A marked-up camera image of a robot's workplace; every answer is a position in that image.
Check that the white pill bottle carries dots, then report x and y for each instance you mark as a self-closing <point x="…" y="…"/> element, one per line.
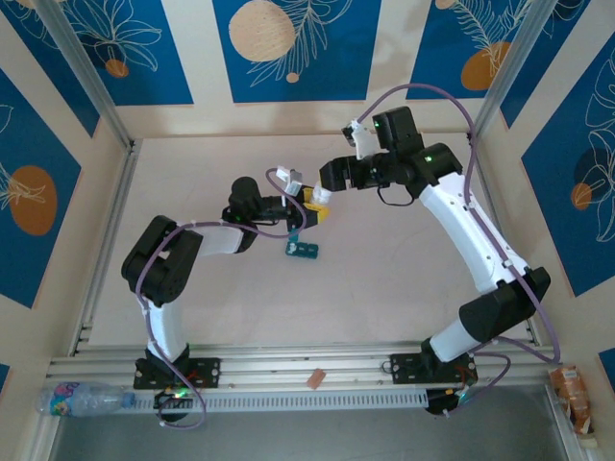
<point x="321" y="195"/>

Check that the teal weekly pill organizer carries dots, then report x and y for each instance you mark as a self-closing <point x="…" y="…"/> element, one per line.
<point x="307" y="250"/>

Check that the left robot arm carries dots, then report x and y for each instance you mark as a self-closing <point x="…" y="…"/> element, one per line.
<point x="161" y="264"/>

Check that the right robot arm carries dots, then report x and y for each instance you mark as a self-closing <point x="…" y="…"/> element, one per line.
<point x="461" y="221"/>

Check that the small orange-brown block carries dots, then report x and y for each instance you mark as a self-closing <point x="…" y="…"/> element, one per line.
<point x="315" y="378"/>

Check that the clear plastic water bottle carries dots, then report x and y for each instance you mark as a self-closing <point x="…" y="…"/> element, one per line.
<point x="81" y="398"/>

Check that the orange snack packet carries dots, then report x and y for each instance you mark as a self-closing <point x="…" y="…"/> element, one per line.
<point x="572" y="394"/>

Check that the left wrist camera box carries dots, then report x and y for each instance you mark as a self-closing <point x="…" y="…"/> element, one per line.
<point x="290" y="180"/>

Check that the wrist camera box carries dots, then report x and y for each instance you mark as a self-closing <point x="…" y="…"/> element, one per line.
<point x="362" y="139"/>
<point x="290" y="180"/>

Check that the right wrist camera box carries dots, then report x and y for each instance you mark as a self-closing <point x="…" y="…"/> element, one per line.
<point x="362" y="139"/>

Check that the aluminium side rail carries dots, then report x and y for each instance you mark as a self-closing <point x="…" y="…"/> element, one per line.
<point x="489" y="192"/>
<point x="120" y="192"/>

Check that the aluminium frame post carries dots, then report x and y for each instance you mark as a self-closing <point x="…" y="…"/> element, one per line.
<point x="509" y="72"/>
<point x="93" y="81"/>

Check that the aluminium front frame beam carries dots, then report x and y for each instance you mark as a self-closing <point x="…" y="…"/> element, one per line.
<point x="288" y="365"/>

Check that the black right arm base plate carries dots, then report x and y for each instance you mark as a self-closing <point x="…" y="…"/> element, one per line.
<point x="406" y="367"/>

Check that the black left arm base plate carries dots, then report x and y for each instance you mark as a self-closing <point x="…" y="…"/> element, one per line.
<point x="206" y="372"/>

